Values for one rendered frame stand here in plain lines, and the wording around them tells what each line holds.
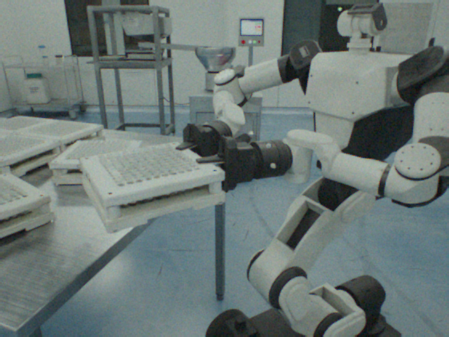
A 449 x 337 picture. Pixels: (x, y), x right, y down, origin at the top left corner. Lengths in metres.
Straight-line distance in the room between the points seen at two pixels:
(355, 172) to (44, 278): 0.67
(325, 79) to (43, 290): 0.85
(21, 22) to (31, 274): 6.13
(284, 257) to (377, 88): 0.54
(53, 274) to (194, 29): 5.29
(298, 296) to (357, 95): 0.59
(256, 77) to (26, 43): 5.79
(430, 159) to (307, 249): 0.50
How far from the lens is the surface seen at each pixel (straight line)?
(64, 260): 0.85
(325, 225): 1.08
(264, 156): 0.78
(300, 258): 1.11
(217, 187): 0.73
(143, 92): 6.12
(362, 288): 1.54
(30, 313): 0.74
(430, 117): 0.85
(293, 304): 1.12
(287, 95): 5.94
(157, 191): 0.67
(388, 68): 0.99
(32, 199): 0.98
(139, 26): 3.94
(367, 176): 0.78
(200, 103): 3.07
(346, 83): 1.00
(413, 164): 0.75
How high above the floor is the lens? 1.29
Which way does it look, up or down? 22 degrees down
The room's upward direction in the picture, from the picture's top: straight up
